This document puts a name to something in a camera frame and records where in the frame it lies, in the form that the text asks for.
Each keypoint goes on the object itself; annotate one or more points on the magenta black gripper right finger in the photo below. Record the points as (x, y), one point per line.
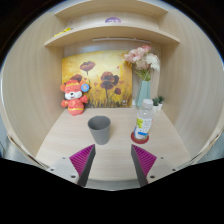
(149, 168)

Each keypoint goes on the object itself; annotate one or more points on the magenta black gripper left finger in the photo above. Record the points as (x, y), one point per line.
(75, 168)

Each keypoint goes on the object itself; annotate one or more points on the clear plastic water bottle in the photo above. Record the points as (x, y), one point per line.
(144, 120)

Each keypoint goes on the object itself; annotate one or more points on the red round coaster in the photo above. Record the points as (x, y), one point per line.
(139, 141)

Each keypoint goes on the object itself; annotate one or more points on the grey plastic cup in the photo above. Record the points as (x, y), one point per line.
(99, 127)

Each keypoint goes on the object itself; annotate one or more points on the small potted plant left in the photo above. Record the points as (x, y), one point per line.
(155, 104)

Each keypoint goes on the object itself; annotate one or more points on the small potted plant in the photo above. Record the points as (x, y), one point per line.
(155, 104)
(160, 102)

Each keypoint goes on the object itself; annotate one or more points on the small potted plant right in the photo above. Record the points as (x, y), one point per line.
(160, 102)

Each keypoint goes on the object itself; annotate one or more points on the pale blue vase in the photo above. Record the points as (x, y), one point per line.
(143, 92)

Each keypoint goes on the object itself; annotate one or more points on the red plush toy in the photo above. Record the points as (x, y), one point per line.
(74, 96)

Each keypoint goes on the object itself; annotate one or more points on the poppy flower painting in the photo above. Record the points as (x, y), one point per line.
(106, 72)

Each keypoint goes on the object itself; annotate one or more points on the pink white flower bouquet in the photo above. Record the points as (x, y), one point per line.
(144, 61)

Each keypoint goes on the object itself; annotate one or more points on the light bar under shelf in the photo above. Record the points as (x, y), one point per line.
(120, 39)

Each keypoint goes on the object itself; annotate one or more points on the yellow object on shelf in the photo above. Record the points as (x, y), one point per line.
(63, 31)

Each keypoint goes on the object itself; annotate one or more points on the purple number sticker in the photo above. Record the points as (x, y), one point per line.
(113, 20)

